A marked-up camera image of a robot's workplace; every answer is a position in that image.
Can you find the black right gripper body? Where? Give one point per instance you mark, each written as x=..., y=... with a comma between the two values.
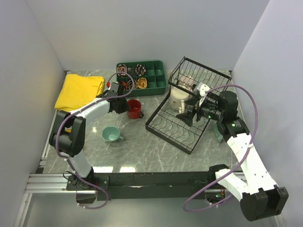
x=209, y=110

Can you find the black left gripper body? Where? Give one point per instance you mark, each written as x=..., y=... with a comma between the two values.
x=122, y=105

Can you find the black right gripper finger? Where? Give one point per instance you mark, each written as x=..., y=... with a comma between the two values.
x=186, y=117
x=193, y=101

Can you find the red mug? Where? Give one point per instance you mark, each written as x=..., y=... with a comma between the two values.
x=135, y=111

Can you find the white mug green inside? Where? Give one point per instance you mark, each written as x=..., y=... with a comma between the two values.
x=177, y=99

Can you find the pink speckled mug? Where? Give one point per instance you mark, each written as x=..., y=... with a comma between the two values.
x=186, y=82

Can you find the teal cup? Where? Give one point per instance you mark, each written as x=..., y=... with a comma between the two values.
x=111, y=134

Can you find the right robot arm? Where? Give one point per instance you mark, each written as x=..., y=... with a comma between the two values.
x=249, y=182

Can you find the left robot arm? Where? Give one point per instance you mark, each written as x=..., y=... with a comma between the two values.
x=70, y=145

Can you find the orange black rolled tie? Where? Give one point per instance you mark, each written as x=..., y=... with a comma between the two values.
x=124, y=84

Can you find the brown black rolled tie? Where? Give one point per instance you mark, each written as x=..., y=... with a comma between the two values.
x=132, y=84

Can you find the yellow rolled tie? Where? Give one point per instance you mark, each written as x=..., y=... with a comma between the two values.
x=142, y=83

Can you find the green compartment tray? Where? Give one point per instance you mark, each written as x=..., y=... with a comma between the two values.
x=148, y=78

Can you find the yellow folded cloth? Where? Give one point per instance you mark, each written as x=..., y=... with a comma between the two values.
x=78, y=91

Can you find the yellow mug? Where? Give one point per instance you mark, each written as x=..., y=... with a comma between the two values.
x=68, y=130

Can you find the black wire dish rack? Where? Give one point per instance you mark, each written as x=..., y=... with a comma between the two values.
x=176, y=120

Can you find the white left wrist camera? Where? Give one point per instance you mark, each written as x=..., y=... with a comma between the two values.
x=113, y=89

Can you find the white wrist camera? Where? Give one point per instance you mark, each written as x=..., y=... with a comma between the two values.
x=113, y=89
x=201, y=89

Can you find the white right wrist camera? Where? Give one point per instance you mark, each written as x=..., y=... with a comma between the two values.
x=201, y=89

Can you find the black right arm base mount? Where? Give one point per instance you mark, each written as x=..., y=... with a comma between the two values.
x=206, y=183

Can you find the black table front rail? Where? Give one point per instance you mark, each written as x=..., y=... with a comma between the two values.
x=154, y=185

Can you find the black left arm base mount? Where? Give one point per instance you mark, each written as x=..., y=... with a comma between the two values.
x=89, y=189

